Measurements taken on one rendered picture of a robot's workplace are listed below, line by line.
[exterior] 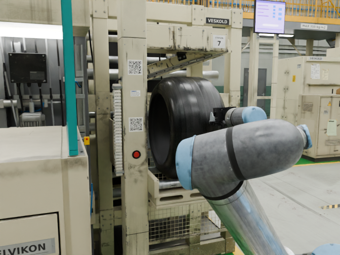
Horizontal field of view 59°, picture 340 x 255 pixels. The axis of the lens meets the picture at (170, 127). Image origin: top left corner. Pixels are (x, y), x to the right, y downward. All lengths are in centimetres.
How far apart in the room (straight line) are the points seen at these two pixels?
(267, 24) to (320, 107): 177
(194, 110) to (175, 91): 14
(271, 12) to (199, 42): 395
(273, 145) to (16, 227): 55
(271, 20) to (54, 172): 538
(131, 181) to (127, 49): 68
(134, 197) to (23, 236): 99
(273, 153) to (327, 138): 566
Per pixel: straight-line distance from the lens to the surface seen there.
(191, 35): 194
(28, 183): 70
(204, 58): 211
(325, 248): 109
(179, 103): 146
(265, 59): 1287
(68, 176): 69
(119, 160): 158
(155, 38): 186
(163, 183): 159
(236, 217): 75
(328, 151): 634
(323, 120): 614
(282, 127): 64
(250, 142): 59
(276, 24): 586
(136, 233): 173
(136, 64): 154
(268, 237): 87
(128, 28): 156
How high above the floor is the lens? 142
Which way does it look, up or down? 8 degrees down
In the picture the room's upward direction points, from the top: straight up
